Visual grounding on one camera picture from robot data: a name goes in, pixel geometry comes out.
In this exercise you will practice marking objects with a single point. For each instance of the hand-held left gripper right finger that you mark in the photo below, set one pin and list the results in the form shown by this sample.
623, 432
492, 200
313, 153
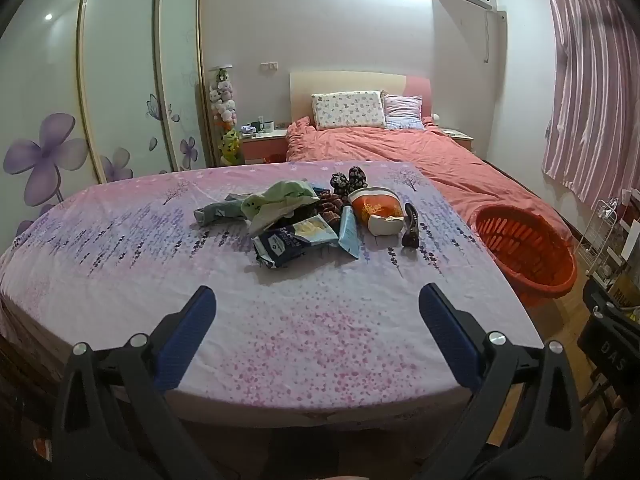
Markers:
445, 335

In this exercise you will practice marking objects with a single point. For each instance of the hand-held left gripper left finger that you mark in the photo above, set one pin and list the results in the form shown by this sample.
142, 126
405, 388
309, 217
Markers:
187, 335

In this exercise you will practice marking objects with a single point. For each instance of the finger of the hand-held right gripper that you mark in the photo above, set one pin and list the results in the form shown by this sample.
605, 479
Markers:
607, 310

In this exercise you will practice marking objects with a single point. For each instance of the orange plastic laundry basket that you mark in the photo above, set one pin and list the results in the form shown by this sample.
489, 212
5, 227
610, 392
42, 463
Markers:
545, 280

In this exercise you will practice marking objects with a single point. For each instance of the black plastic item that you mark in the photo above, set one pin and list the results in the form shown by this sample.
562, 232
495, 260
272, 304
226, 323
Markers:
411, 225

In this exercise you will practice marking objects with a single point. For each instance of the teal sock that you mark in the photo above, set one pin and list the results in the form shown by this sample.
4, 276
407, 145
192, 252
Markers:
215, 212

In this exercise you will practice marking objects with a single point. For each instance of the dark blue snack packet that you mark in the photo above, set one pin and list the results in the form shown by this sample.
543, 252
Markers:
280, 247

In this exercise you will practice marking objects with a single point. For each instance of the light blue tissue packet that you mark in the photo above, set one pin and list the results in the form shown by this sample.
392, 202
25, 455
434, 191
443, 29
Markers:
348, 232

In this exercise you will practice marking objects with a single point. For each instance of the orange white paper bowl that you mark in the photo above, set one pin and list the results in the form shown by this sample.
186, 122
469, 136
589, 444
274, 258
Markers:
372, 205

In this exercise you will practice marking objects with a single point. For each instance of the light green tissue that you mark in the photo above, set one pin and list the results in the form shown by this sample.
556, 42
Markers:
280, 197

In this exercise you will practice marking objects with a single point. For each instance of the red brown knit cloth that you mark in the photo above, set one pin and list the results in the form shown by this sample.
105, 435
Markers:
330, 208

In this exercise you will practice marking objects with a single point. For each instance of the black floral sock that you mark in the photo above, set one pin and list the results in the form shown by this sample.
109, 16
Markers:
357, 177
340, 182

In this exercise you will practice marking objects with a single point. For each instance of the brown cardboard box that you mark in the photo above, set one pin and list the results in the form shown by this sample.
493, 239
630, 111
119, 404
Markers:
625, 285

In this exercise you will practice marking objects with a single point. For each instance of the pink floral tablecloth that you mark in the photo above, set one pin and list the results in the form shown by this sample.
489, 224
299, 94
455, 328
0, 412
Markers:
250, 330

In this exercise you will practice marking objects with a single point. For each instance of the salmon duvet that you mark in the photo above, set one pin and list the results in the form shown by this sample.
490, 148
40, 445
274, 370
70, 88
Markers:
400, 150

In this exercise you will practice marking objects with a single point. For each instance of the yellow green plush toy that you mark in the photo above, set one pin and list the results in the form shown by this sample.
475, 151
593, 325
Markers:
231, 146

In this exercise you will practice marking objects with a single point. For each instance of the pink white nightstand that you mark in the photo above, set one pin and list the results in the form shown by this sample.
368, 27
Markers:
459, 139
265, 147

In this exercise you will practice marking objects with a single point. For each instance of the pink striped curtain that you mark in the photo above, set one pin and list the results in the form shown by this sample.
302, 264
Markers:
595, 100

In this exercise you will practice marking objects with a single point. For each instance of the pink striped pillow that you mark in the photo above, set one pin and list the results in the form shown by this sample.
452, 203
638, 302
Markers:
404, 110

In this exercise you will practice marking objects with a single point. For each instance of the hanging plush toy column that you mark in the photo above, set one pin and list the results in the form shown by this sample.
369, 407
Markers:
223, 97

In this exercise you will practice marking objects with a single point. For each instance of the white floral pillow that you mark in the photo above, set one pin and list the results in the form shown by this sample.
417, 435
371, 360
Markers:
347, 109

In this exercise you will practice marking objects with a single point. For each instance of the wardrobe with flower print doors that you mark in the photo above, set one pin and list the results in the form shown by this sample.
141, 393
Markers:
115, 75

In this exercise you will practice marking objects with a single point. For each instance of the cream pink headboard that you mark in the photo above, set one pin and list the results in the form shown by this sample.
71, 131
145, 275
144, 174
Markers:
345, 82

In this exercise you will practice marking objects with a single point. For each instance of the white wall socket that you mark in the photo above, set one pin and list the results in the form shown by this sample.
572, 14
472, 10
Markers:
268, 65

